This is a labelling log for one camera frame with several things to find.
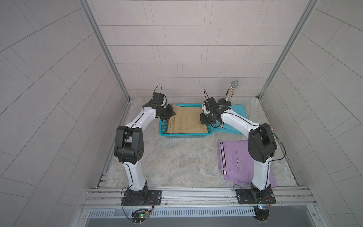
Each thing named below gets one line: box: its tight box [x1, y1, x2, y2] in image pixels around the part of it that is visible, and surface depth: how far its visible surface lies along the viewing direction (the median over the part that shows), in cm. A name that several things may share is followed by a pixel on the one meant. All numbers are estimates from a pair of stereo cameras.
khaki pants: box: [166, 104, 209, 134], surface depth 91 cm
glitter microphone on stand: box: [217, 79, 240, 106], surface depth 95 cm
